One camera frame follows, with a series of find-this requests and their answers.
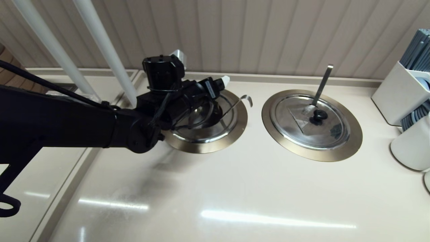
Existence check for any grey stick bundle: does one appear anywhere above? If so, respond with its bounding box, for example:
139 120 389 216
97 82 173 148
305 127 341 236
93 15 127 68
399 29 430 73

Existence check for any thin black camera cable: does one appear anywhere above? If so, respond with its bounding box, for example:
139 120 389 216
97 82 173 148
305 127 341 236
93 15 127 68
172 100 216 131

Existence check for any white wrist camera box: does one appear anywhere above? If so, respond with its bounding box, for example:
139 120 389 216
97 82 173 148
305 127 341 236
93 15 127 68
170 49 187 72

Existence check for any white square utensil box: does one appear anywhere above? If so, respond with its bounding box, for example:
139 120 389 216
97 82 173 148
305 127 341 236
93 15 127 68
371 61 430 126

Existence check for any clear acrylic sign holder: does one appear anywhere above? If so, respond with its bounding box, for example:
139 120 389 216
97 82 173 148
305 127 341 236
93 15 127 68
72 92 102 103

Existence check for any white round container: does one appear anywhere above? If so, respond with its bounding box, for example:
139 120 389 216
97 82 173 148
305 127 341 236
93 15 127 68
390 114 430 172

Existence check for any recessed steel counter tray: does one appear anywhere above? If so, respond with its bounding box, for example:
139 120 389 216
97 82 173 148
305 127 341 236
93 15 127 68
40 83 78 94

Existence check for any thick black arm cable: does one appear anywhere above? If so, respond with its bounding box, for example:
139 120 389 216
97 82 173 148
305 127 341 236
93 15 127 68
0 60 112 109

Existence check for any white round pole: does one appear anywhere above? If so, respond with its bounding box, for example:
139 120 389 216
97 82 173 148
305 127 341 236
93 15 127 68
72 0 138 109
12 0 102 103

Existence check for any bamboo steamer stack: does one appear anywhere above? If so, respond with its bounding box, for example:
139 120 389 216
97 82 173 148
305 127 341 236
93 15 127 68
0 44 27 95

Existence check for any steel ladle hooked handle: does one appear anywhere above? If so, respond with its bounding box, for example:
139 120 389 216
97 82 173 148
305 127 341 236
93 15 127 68
311 65 334 107
218 95 253 119

